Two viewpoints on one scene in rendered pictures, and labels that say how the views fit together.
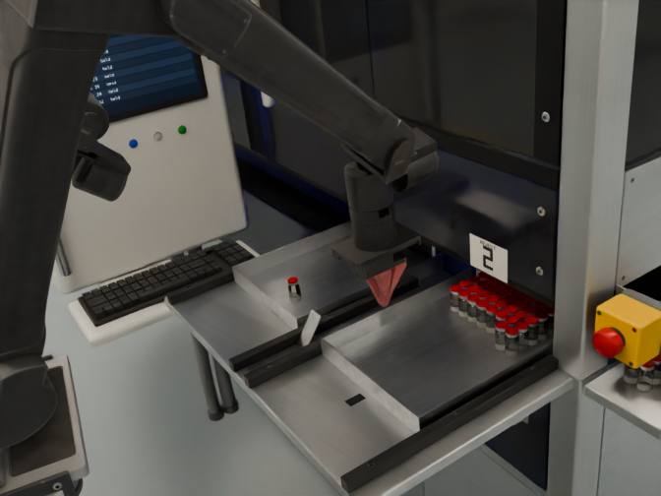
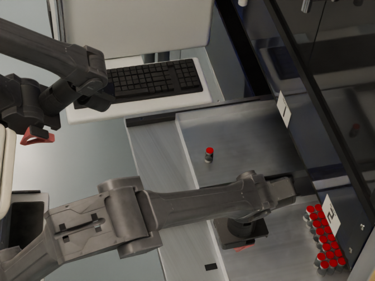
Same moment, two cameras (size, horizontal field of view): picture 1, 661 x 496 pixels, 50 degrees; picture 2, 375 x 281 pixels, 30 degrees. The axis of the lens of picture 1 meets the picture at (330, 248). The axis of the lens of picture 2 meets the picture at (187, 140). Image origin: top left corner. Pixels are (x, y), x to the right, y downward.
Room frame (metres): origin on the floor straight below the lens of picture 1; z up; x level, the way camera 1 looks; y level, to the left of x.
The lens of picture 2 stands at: (0.03, -0.08, 2.40)
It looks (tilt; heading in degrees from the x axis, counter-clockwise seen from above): 51 degrees down; 11
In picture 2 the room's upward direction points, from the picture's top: 6 degrees clockwise
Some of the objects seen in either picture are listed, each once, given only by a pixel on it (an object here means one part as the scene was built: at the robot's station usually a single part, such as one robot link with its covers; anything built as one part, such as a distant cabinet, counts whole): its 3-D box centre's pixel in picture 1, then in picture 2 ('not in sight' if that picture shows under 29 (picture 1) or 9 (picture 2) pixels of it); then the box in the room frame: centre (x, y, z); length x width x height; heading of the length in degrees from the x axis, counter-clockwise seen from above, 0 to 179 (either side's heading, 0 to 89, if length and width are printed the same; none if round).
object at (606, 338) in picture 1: (610, 341); not in sight; (0.79, -0.36, 0.99); 0.04 x 0.04 x 0.04; 30
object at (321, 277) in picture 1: (336, 268); (245, 143); (1.26, -0.01, 0.90); 0.34 x 0.26 x 0.04; 120
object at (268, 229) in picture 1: (267, 240); (220, 52); (1.76, 0.17, 0.73); 1.98 x 0.01 x 0.25; 30
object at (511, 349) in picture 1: (511, 341); (322, 269); (0.93, -0.27, 0.90); 0.02 x 0.02 x 0.05
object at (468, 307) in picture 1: (487, 316); (320, 240); (1.01, -0.25, 0.90); 0.18 x 0.02 x 0.05; 30
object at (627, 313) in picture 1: (630, 328); not in sight; (0.81, -0.40, 1.00); 0.08 x 0.07 x 0.07; 120
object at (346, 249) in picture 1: (374, 227); (241, 221); (0.82, -0.06, 1.20); 0.10 x 0.07 x 0.07; 120
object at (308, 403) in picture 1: (357, 327); (238, 203); (1.08, -0.03, 0.87); 0.70 x 0.48 x 0.02; 30
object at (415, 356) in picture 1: (449, 340); (286, 247); (0.97, -0.18, 0.90); 0.34 x 0.26 x 0.04; 120
